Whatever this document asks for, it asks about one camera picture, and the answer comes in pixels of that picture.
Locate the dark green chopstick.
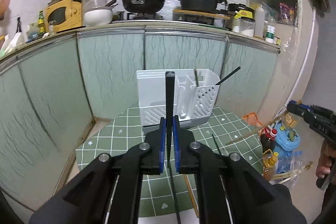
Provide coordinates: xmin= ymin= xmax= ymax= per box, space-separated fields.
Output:
xmin=168 ymin=161 xmax=182 ymax=224
xmin=165 ymin=71 xmax=175 ymax=161
xmin=211 ymin=134 xmax=222 ymax=155
xmin=215 ymin=66 xmax=241 ymax=86

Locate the right hand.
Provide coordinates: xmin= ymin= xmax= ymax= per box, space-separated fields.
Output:
xmin=315 ymin=140 xmax=335 ymax=178

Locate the green checked table mat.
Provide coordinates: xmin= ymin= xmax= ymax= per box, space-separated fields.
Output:
xmin=76 ymin=106 xmax=263 ymax=218

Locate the blue plastic container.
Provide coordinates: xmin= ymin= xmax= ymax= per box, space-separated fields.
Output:
xmin=274 ymin=122 xmax=301 ymax=159

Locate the clear plastic water bottle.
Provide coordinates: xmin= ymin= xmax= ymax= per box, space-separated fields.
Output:
xmin=276 ymin=150 xmax=303 ymax=174

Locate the dark sauce bottle red cap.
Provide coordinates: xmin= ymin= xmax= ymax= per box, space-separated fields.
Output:
xmin=260 ymin=127 xmax=277 ymax=153

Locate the orange plastic bag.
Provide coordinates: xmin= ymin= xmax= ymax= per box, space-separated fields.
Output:
xmin=243 ymin=112 xmax=263 ymax=127

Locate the white plastic utensil holder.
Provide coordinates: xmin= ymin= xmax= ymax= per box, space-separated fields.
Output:
xmin=136 ymin=69 xmax=220 ymax=133

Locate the green label white bottle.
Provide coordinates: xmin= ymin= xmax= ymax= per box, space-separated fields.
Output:
xmin=265 ymin=24 xmax=275 ymax=44

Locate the white squeeze bottle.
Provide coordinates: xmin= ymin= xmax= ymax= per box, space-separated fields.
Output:
xmin=254 ymin=5 xmax=265 ymax=39

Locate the clear jar black lid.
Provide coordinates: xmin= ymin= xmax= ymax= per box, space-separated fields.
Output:
xmin=232 ymin=10 xmax=255 ymax=37

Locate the wooden cutting board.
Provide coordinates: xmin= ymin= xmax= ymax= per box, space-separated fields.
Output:
xmin=173 ymin=9 xmax=230 ymax=20

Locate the white ceramic bowl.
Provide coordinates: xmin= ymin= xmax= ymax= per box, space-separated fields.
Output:
xmin=84 ymin=9 xmax=113 ymax=27

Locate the black frying pan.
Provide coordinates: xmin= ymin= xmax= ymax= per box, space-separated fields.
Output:
xmin=122 ymin=0 xmax=165 ymax=14

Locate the black cooking pot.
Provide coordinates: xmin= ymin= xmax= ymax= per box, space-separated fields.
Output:
xmin=177 ymin=0 xmax=227 ymax=14

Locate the yellow microwave oven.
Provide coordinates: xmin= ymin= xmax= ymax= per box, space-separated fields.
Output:
xmin=46 ymin=0 xmax=84 ymax=33

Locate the green glass bottle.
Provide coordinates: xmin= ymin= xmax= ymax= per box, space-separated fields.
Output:
xmin=38 ymin=10 xmax=46 ymax=34

